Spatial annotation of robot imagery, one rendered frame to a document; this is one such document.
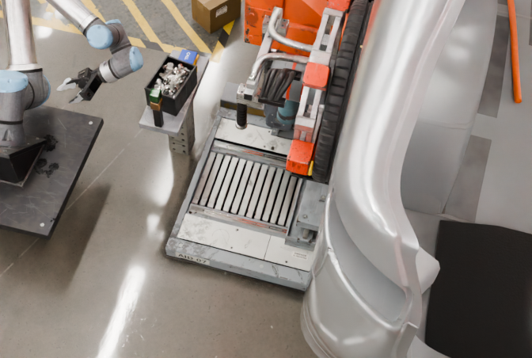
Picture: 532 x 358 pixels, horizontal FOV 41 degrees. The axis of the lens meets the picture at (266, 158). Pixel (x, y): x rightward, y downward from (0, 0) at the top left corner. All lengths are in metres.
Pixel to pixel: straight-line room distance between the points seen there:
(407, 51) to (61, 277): 2.03
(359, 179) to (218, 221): 1.77
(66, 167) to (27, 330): 0.67
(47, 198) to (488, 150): 1.71
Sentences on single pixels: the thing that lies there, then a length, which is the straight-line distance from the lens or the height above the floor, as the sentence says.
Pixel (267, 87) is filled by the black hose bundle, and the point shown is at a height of 1.01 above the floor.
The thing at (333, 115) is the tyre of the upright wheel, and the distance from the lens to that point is 2.22.
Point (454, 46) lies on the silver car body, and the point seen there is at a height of 1.33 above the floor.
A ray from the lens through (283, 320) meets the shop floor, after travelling 2.99.
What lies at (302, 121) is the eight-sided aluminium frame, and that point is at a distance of 2.28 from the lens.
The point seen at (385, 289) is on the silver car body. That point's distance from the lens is 1.53.
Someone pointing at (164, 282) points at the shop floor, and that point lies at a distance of 3.06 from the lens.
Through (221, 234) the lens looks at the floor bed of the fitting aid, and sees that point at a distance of 3.06.
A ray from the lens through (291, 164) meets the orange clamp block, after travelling 2.31.
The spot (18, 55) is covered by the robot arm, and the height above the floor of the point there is 0.59.
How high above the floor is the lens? 2.78
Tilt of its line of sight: 56 degrees down
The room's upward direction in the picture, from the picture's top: 5 degrees clockwise
